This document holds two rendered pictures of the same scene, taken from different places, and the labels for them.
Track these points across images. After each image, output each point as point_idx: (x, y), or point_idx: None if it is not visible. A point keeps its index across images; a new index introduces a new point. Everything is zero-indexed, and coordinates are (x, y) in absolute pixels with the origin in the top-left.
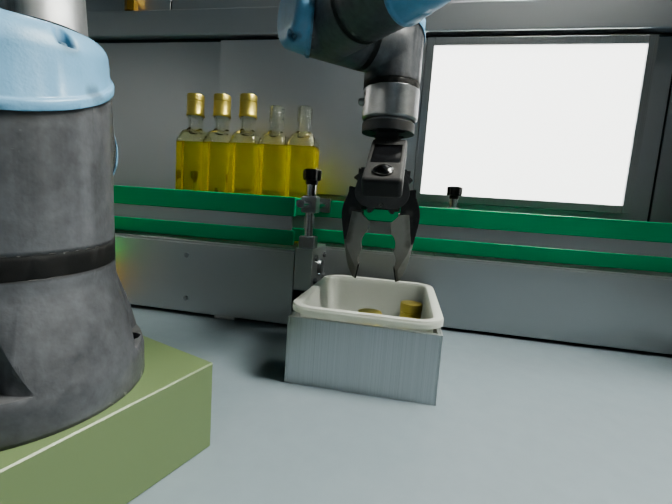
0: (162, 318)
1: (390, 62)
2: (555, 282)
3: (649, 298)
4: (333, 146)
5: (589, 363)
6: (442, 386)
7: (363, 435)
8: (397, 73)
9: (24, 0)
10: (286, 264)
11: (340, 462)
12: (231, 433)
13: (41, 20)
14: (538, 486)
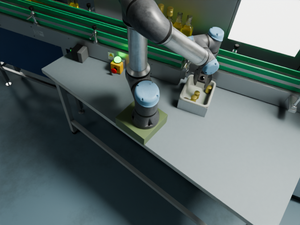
0: None
1: (210, 49)
2: (252, 85)
3: (275, 93)
4: (199, 16)
5: (249, 106)
6: (208, 111)
7: (189, 122)
8: (211, 52)
9: (141, 69)
10: (178, 72)
11: (185, 127)
12: (168, 120)
13: (155, 95)
14: (212, 134)
